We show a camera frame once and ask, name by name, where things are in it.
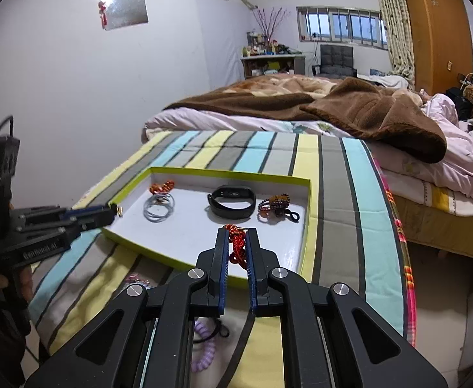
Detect person's left hand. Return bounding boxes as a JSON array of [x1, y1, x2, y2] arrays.
[[0, 266, 33, 302]]

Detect black office chair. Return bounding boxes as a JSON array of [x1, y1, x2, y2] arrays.
[[311, 45, 357, 79]]

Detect orange beaded hair tie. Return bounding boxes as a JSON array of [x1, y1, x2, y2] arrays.
[[149, 179, 177, 196]]

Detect orange wooden wardrobe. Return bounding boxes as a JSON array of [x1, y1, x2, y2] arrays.
[[406, 0, 473, 95]]

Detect pink blossom branches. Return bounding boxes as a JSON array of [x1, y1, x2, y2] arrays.
[[251, 7, 291, 44]]

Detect black fitness band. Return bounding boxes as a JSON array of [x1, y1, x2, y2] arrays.
[[207, 185, 257, 220]]

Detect purple spiral hair tie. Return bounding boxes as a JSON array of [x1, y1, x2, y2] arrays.
[[192, 318, 217, 374]]

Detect floral patterned curtain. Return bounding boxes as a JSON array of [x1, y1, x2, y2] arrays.
[[378, 0, 415, 89]]

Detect barred window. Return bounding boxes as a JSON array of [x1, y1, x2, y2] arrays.
[[297, 6, 388, 50]]

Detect lime green shallow tray box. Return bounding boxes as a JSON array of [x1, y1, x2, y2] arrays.
[[103, 167, 310, 272]]

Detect red hanging knot ornament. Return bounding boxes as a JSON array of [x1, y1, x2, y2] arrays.
[[98, 1, 108, 30]]

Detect striped quilt cover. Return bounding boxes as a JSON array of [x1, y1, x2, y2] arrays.
[[29, 131, 415, 387]]

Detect grey-white elastic hair ties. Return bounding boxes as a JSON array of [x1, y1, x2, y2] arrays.
[[142, 192, 177, 223]]

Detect cluttered grey desk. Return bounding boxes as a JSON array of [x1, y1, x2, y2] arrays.
[[240, 53, 306, 79]]

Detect black elastic with teal bead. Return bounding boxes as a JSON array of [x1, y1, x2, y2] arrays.
[[193, 318, 230, 344]]

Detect silver wall poster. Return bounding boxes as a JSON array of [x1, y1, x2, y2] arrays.
[[98, 0, 148, 31]]

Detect brown beaded hair tie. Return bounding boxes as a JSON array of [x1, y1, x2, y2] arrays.
[[257, 193, 301, 224]]

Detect red braided cord bracelet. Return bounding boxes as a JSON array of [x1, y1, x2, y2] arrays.
[[223, 223, 249, 270]]

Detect brown fleece blanket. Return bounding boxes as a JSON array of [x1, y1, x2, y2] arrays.
[[167, 74, 447, 164]]

